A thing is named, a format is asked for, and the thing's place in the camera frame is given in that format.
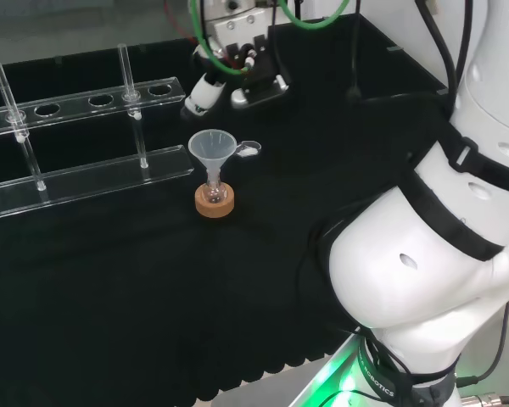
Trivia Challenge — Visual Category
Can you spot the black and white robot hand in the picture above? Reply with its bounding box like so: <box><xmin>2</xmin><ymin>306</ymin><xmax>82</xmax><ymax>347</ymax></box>
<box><xmin>181</xmin><ymin>8</ymin><xmax>279</xmax><ymax>124</ymax></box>

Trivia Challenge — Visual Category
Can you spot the clear weighing funnel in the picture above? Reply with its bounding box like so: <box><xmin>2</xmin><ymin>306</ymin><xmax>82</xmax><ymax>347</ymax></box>
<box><xmin>235</xmin><ymin>140</ymin><xmax>263</xmax><ymax>160</ymax></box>

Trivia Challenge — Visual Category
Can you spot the translucent plastic funnel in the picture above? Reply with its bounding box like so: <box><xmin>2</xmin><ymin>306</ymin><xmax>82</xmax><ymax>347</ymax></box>
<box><xmin>187</xmin><ymin>129</ymin><xmax>239</xmax><ymax>187</ymax></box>

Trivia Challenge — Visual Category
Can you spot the clear funnel stand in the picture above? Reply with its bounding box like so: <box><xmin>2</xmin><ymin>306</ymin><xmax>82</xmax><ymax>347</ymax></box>
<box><xmin>0</xmin><ymin>42</ymin><xmax>195</xmax><ymax>220</ymax></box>

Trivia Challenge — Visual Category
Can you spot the small round-bottom glass flask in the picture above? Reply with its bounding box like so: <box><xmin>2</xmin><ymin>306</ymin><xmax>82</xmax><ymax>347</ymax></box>
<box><xmin>203</xmin><ymin>173</ymin><xmax>228</xmax><ymax>206</ymax></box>

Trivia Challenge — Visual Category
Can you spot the black bench cloth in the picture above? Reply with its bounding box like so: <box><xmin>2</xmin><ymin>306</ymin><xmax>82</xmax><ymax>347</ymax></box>
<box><xmin>0</xmin><ymin>14</ymin><xmax>451</xmax><ymax>407</ymax></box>

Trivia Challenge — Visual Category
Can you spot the cork ring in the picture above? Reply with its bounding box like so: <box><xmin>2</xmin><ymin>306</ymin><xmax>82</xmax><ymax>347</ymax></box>
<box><xmin>194</xmin><ymin>182</ymin><xmax>236</xmax><ymax>220</ymax></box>

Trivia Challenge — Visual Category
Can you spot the black cable bundle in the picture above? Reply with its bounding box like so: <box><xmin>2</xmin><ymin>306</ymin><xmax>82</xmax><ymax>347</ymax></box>
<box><xmin>295</xmin><ymin>222</ymin><xmax>368</xmax><ymax>338</ymax></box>

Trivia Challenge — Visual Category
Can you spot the thin black base cable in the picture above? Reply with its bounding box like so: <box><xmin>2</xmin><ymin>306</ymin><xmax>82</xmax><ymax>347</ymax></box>
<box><xmin>455</xmin><ymin>294</ymin><xmax>509</xmax><ymax>388</ymax></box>

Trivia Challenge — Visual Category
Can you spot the metal cable connector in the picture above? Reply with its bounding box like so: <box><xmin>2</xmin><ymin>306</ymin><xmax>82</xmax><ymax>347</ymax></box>
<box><xmin>458</xmin><ymin>393</ymin><xmax>509</xmax><ymax>407</ymax></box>

